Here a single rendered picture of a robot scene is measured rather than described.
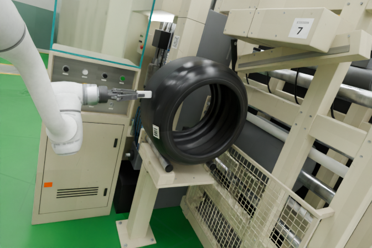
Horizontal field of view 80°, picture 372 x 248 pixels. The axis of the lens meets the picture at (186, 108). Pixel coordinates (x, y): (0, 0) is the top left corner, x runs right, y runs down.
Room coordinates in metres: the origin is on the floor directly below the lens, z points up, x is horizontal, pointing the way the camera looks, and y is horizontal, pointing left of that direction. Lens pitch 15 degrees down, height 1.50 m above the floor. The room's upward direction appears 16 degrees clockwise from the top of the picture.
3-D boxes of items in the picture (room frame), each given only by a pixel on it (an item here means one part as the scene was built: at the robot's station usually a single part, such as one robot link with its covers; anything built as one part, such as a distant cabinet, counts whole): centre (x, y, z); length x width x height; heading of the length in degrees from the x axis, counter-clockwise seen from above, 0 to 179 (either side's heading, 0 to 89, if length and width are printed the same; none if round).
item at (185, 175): (1.22, -0.03, 0.80); 0.37 x 0.36 x 0.02; 121
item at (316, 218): (1.20, -0.43, 0.65); 0.90 x 0.02 x 0.70; 31
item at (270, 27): (1.27, -0.35, 1.71); 0.61 x 0.25 x 0.15; 31
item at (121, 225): (1.43, 0.12, 0.01); 0.27 x 0.27 x 0.02; 31
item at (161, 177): (1.15, 0.09, 0.84); 0.36 x 0.09 x 0.06; 31
